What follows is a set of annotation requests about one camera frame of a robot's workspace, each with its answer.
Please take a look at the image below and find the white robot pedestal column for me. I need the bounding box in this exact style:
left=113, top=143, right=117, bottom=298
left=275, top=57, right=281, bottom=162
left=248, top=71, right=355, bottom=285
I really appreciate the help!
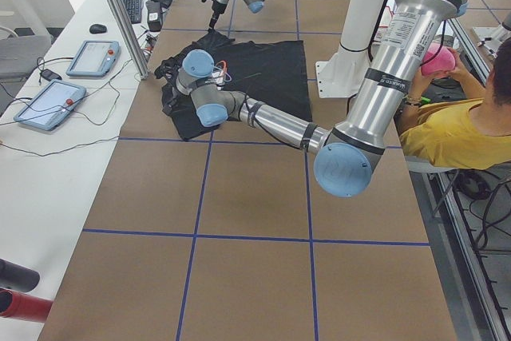
left=338, top=0, right=403, bottom=53

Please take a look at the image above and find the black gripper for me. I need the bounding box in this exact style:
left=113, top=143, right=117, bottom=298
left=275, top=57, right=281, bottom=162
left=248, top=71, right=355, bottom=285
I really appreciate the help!
left=201, top=0, right=226, bottom=31
left=154, top=57, right=184, bottom=114

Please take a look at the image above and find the black pendant cable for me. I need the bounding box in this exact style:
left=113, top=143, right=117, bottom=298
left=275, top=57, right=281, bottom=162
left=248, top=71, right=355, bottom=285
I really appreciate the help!
left=0, top=56, right=75, bottom=118
left=0, top=77, right=137, bottom=157

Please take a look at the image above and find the far blue teach pendant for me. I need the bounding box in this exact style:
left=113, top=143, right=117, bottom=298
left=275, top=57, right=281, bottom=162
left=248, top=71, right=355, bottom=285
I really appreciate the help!
left=66, top=40, right=121, bottom=77

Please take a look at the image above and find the near blue teach pendant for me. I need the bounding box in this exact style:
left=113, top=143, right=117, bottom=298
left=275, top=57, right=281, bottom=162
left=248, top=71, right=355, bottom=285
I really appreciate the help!
left=14, top=79, right=87, bottom=131

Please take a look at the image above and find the person in yellow shirt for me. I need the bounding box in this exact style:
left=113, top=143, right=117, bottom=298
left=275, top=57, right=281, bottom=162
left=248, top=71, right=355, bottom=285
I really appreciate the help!
left=396, top=39, right=510, bottom=170

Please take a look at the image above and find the aluminium frame post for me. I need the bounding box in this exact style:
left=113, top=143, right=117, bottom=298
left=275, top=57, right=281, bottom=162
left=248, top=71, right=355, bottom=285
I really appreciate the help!
left=106, top=0, right=149, bottom=80

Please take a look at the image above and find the pink plush toy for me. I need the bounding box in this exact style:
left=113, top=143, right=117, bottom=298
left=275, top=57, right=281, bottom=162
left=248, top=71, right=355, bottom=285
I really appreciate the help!
left=421, top=42, right=456, bottom=76

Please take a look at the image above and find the black computer mouse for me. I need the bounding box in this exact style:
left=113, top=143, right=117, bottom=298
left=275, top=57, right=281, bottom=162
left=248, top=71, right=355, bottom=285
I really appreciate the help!
left=89, top=24, right=108, bottom=34

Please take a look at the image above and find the black printed t-shirt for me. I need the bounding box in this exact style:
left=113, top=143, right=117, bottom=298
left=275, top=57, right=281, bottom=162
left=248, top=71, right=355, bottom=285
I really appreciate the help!
left=166, top=31, right=312, bottom=141

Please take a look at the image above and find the black keyboard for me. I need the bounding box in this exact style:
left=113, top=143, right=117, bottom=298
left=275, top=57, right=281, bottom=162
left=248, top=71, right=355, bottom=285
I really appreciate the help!
left=121, top=0, right=143, bottom=24

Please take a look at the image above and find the blue teach pendant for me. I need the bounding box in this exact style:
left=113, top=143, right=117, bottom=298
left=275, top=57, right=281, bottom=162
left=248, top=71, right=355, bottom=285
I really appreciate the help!
left=66, top=40, right=121, bottom=77
left=14, top=79, right=87, bottom=131

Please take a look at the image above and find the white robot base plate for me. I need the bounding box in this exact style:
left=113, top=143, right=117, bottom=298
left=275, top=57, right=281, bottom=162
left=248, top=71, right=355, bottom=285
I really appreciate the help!
left=315, top=50, right=370, bottom=98

